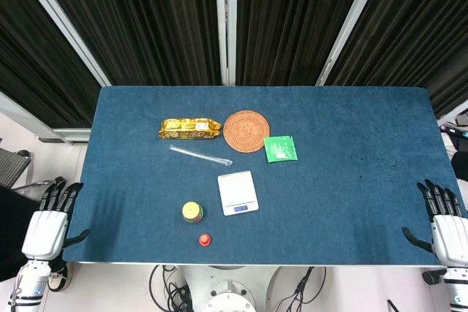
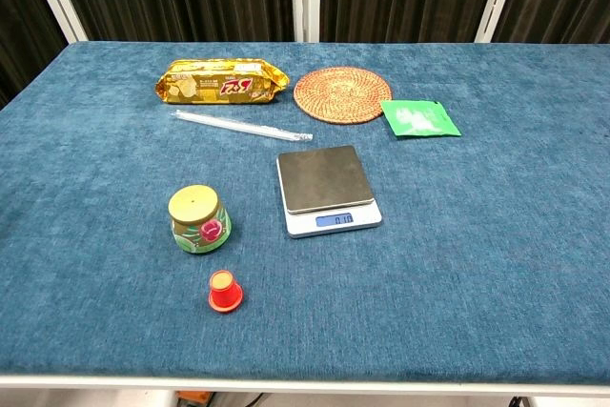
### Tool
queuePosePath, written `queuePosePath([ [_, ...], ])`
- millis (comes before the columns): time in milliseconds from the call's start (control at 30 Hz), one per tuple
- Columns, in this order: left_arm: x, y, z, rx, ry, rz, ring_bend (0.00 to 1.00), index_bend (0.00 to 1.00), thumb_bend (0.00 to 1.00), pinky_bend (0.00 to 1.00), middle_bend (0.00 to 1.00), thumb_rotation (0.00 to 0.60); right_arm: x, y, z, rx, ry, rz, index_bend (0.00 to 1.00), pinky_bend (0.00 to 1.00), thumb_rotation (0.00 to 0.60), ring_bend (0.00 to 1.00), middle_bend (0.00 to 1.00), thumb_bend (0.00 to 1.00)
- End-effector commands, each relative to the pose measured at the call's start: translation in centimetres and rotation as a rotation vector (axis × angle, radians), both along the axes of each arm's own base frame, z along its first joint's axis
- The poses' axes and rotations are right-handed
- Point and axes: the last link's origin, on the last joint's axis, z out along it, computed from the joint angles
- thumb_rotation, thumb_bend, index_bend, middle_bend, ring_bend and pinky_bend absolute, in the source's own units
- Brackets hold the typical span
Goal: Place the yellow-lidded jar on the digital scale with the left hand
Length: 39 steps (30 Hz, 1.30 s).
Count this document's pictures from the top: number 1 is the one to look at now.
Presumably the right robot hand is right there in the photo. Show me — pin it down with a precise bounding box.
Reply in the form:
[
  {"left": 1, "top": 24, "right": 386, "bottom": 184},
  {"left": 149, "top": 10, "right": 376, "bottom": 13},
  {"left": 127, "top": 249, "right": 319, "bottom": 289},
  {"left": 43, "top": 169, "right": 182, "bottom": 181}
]
[{"left": 401, "top": 178, "right": 468, "bottom": 267}]

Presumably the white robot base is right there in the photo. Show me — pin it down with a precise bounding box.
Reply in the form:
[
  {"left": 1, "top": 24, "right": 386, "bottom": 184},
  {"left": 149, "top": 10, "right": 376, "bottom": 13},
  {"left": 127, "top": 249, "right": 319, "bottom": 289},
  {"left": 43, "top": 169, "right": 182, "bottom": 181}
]
[{"left": 181, "top": 265, "right": 282, "bottom": 312}]

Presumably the blue table mat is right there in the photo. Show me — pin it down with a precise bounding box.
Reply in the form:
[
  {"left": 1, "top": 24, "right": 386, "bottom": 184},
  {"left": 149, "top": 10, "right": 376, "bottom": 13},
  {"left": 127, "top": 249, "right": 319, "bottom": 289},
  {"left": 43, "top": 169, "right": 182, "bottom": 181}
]
[{"left": 61, "top": 85, "right": 462, "bottom": 266}]

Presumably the small yellow-green jar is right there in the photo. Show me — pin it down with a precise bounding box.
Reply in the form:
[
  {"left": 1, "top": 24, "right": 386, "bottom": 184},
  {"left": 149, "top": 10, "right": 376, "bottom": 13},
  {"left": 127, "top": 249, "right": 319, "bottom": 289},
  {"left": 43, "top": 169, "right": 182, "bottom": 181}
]
[{"left": 181, "top": 200, "right": 205, "bottom": 224}]

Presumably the round woven brown coaster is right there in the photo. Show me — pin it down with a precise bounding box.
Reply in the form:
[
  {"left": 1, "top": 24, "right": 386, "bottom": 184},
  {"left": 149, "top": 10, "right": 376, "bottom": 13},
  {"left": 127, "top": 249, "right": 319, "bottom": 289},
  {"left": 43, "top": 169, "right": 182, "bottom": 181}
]
[{"left": 222, "top": 110, "right": 271, "bottom": 153}]

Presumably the golden biscuit packet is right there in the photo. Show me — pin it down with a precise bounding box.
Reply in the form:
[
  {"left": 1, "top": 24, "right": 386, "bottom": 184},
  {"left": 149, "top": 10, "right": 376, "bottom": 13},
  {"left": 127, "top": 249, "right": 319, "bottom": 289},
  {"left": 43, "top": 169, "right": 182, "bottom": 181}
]
[{"left": 158, "top": 118, "right": 223, "bottom": 141}]

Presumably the clear plastic wrapped straw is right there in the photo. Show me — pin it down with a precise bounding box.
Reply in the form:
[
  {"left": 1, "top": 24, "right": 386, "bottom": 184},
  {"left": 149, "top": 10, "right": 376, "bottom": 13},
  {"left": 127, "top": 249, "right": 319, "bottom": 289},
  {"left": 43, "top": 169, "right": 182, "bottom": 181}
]
[{"left": 168, "top": 144, "right": 233, "bottom": 166}]

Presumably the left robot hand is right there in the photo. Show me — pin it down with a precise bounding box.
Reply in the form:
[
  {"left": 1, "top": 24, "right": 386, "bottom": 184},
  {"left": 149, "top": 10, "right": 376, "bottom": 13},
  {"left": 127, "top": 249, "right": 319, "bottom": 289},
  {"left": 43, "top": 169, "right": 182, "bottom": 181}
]
[{"left": 21, "top": 177, "right": 91, "bottom": 260}]

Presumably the green sachet packet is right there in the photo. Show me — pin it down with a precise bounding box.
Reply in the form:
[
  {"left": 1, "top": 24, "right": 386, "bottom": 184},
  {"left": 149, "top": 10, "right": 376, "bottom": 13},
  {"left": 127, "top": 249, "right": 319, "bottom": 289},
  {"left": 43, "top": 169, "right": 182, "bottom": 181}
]
[{"left": 263, "top": 134, "right": 298, "bottom": 163}]

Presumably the black floor cable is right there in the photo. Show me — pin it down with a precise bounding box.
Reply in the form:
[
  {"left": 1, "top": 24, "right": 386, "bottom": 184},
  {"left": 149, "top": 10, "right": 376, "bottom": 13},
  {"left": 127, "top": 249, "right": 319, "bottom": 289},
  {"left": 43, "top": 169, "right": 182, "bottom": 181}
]
[
  {"left": 273, "top": 265, "right": 327, "bottom": 312},
  {"left": 148, "top": 264, "right": 195, "bottom": 312}
]

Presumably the black and white sneaker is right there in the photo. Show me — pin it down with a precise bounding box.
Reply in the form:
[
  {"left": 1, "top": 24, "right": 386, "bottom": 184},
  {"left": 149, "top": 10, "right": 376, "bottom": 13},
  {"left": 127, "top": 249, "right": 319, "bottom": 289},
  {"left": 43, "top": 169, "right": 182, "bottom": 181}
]
[{"left": 48, "top": 259, "right": 71, "bottom": 293}]

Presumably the white digital kitchen scale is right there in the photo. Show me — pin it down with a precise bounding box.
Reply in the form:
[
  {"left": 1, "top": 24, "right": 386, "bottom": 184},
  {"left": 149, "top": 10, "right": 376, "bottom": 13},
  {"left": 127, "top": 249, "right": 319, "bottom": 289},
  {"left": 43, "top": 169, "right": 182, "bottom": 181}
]
[{"left": 216, "top": 170, "right": 260, "bottom": 217}]

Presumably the black office chair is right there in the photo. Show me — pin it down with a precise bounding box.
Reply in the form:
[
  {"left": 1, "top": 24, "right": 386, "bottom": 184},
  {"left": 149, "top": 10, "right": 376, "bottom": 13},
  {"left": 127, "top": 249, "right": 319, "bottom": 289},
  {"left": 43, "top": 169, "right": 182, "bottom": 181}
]
[{"left": 0, "top": 147, "right": 67, "bottom": 196}]

